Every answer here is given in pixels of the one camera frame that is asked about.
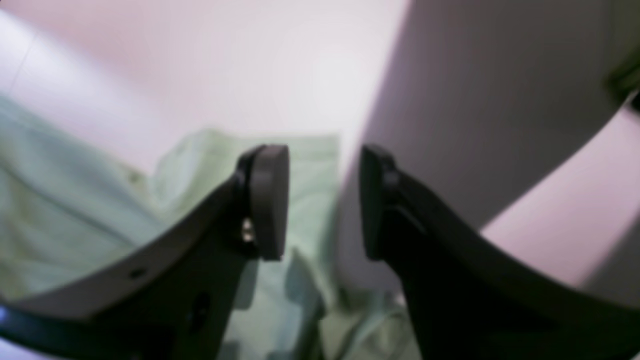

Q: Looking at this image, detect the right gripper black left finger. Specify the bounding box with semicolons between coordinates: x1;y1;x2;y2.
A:
1;145;290;360

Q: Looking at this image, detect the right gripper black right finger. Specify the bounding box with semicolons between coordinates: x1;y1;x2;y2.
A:
359;145;640;360

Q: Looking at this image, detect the green T-shirt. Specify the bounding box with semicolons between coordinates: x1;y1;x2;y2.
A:
0;96;421;360

